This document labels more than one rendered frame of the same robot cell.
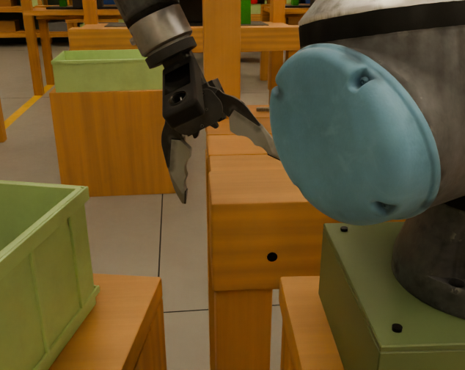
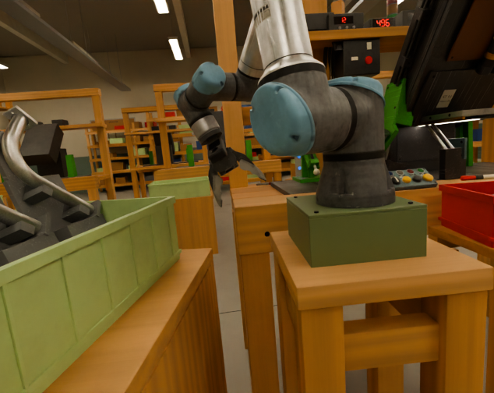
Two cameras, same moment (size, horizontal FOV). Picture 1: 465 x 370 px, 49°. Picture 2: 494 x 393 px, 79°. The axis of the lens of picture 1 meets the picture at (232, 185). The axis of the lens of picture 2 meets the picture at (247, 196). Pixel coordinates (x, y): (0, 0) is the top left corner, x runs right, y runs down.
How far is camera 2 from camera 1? 0.23 m
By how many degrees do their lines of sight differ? 13
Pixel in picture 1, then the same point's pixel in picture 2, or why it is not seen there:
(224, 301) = (245, 261)
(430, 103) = (305, 96)
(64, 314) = (165, 254)
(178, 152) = (217, 181)
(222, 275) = (243, 246)
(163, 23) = (206, 122)
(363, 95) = (280, 93)
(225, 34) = (237, 147)
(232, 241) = (246, 226)
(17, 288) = (145, 229)
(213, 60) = not seen: hidden behind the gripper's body
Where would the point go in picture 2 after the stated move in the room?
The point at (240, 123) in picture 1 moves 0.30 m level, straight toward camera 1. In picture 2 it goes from (245, 164) to (243, 173)
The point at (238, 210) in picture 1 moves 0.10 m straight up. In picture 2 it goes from (248, 210) to (245, 175)
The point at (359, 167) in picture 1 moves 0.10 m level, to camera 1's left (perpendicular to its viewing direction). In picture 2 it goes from (283, 122) to (217, 128)
